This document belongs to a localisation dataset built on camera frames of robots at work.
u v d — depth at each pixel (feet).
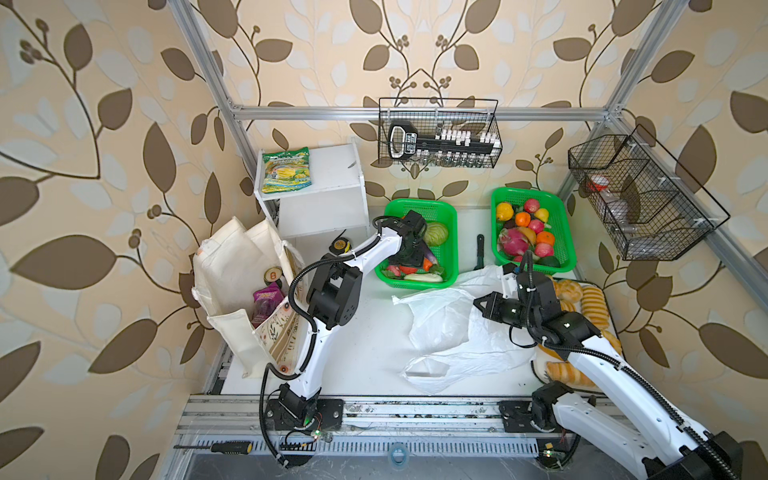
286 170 2.68
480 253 3.49
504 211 3.55
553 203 3.67
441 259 3.44
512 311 2.14
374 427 2.42
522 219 3.60
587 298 3.01
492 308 2.20
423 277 3.16
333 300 1.90
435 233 3.34
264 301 2.69
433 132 2.60
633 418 1.46
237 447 2.23
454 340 2.84
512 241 3.25
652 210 2.38
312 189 2.66
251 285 2.81
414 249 2.85
